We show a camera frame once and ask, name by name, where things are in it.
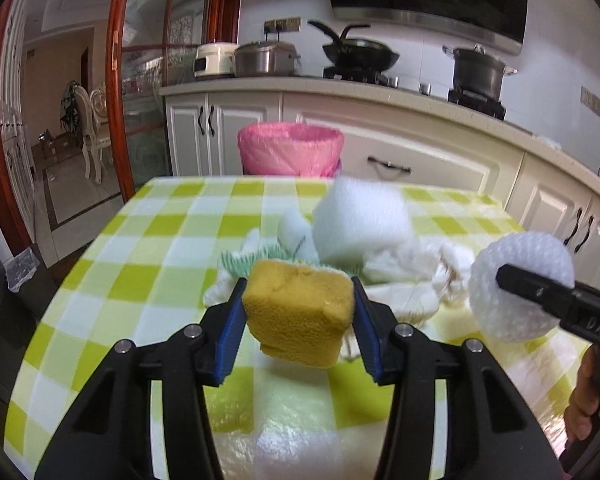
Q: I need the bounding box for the black wok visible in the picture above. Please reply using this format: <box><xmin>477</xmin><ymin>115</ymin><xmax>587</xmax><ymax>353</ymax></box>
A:
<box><xmin>307</xmin><ymin>20</ymin><xmax>401</xmax><ymax>72</ymax></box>

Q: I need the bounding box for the green checkered tablecloth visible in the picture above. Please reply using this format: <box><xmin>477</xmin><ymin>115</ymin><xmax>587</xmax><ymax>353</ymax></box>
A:
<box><xmin>5</xmin><ymin>175</ymin><xmax>597</xmax><ymax>480</ymax></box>

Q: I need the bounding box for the white foam net ball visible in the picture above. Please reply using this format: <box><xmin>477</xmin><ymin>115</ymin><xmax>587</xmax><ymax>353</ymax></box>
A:
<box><xmin>469</xmin><ymin>232</ymin><xmax>576</xmax><ymax>343</ymax></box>

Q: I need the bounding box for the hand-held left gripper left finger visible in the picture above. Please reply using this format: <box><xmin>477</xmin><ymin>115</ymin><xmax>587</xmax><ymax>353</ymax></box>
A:
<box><xmin>32</xmin><ymin>277</ymin><xmax>249</xmax><ymax>480</ymax></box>

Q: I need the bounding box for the clear plastic bag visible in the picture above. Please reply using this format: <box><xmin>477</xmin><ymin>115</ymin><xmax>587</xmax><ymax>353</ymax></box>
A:
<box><xmin>7</xmin><ymin>247</ymin><xmax>44</xmax><ymax>294</ymax></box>

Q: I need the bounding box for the steel pressure cooker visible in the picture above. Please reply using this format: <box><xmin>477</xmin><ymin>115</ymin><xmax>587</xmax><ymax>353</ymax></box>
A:
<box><xmin>233</xmin><ymin>40</ymin><xmax>302</xmax><ymax>78</ymax></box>

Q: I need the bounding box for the wood-framed glass sliding door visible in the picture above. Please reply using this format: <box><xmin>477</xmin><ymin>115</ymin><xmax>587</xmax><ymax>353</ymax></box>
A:
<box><xmin>105</xmin><ymin>0</ymin><xmax>243</xmax><ymax>202</ymax></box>

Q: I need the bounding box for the metal wall outlet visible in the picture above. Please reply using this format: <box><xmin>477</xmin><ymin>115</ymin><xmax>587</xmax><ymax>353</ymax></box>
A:
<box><xmin>264</xmin><ymin>17</ymin><xmax>302</xmax><ymax>34</ymax></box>

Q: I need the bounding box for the white cloth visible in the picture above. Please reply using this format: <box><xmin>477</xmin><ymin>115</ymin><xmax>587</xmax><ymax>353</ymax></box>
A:
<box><xmin>202</xmin><ymin>230</ymin><xmax>474</xmax><ymax>323</ymax></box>

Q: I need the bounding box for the white rice cooker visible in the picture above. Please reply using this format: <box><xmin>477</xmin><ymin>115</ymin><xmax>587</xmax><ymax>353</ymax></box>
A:
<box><xmin>194</xmin><ymin>42</ymin><xmax>237</xmax><ymax>80</ymax></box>

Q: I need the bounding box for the white kitchen cabinet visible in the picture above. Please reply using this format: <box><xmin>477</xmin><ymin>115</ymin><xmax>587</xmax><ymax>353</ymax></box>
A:
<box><xmin>159</xmin><ymin>77</ymin><xmax>600</xmax><ymax>311</ymax></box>

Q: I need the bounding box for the dark stock pot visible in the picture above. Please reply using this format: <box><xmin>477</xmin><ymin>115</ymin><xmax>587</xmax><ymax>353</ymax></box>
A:
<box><xmin>442</xmin><ymin>44</ymin><xmax>518</xmax><ymax>101</ymax></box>

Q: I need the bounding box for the yellow sponge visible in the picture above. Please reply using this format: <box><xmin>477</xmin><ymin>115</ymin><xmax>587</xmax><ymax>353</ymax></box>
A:
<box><xmin>241</xmin><ymin>258</ymin><xmax>357</xmax><ymax>370</ymax></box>

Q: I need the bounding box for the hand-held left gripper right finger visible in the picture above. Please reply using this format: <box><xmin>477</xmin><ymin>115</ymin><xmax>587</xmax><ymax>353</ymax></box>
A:
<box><xmin>350</xmin><ymin>276</ymin><xmax>566</xmax><ymax>480</ymax></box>

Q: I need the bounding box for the white foam piece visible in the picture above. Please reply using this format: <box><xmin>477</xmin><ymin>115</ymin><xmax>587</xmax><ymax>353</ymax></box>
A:
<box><xmin>279</xmin><ymin>207</ymin><xmax>318</xmax><ymax>262</ymax></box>

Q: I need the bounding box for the white dining chair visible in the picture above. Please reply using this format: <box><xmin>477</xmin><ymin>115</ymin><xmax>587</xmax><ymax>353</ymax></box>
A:
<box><xmin>72</xmin><ymin>82</ymin><xmax>115</xmax><ymax>182</ymax></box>

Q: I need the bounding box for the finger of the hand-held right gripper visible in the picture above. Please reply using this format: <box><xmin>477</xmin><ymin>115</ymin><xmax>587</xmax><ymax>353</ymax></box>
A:
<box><xmin>496</xmin><ymin>264</ymin><xmax>577</xmax><ymax>329</ymax></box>

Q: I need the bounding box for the white foam block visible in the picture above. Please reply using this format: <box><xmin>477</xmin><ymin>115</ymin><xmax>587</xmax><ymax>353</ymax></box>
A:
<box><xmin>311</xmin><ymin>176</ymin><xmax>415</xmax><ymax>267</ymax></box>

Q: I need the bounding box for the pink-lined trash bin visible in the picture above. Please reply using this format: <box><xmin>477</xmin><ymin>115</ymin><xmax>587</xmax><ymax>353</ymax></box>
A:
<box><xmin>237</xmin><ymin>122</ymin><xmax>346</xmax><ymax>178</ymax></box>

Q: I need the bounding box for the black gas stove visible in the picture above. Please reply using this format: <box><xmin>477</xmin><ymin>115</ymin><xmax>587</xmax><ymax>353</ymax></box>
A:
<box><xmin>322</xmin><ymin>65</ymin><xmax>508</xmax><ymax>121</ymax></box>

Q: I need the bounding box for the wall switch plate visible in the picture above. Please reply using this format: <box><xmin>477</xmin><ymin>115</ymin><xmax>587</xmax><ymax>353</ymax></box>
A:
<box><xmin>581</xmin><ymin>86</ymin><xmax>600</xmax><ymax>117</ymax></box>

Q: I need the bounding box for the green striped cloth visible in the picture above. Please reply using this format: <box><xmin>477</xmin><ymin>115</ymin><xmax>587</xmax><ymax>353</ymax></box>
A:
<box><xmin>219</xmin><ymin>244</ymin><xmax>293</xmax><ymax>280</ymax></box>

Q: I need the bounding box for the person's right hand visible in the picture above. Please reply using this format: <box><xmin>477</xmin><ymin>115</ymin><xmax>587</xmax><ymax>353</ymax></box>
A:
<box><xmin>564</xmin><ymin>349</ymin><xmax>600</xmax><ymax>443</ymax></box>

